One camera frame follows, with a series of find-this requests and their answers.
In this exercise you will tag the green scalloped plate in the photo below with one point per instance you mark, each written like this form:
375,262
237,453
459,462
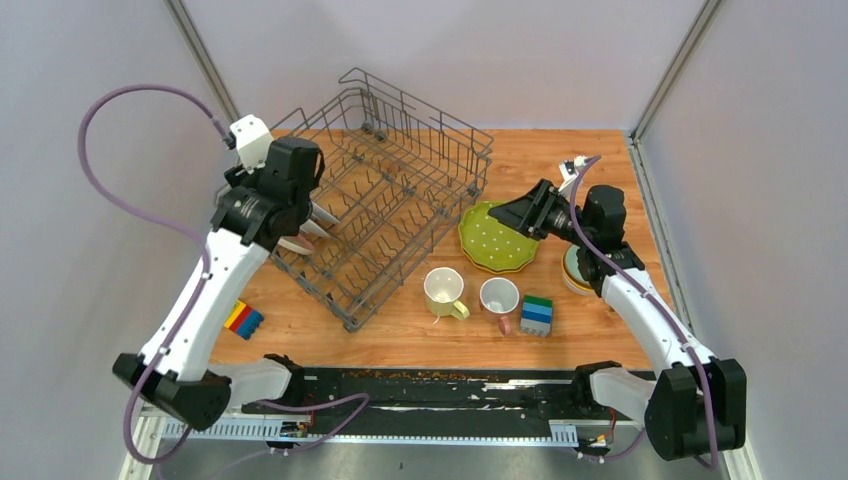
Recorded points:
491,246

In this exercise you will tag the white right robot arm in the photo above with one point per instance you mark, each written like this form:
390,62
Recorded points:
662,351

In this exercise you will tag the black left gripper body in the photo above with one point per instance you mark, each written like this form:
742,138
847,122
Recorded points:
237,176

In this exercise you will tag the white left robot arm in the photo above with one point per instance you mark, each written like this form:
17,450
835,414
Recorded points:
261,207

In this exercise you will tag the cream and pink plate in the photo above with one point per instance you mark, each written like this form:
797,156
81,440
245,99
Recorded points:
298,244

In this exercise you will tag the green blue grey block stack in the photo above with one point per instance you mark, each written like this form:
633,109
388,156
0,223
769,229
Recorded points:
536,316

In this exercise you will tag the red and teal floral plate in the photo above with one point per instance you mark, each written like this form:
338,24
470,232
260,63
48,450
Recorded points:
311,227

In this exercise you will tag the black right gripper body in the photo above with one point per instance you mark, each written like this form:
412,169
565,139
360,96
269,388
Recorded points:
560,223

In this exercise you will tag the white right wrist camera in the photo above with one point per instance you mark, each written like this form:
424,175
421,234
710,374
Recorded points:
570,170

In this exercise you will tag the yellow red blue toy block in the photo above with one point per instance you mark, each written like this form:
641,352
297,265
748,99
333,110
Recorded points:
243,320

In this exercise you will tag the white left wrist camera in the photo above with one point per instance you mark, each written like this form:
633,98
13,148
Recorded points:
252,141

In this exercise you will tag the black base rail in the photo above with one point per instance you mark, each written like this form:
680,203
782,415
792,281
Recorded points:
428,406

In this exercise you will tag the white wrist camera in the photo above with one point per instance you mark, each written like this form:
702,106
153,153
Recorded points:
252,141
570,170

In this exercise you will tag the pink mug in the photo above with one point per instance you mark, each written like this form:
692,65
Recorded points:
499,298

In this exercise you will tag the teal rimmed plate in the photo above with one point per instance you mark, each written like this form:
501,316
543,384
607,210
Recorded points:
318,213

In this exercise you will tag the stacked teal and yellow bowls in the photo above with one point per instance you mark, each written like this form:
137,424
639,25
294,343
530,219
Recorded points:
571,275

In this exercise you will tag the yellow mug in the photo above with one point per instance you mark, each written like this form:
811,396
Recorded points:
443,288

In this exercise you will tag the grey wire dish rack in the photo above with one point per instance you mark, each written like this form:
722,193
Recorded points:
399,174

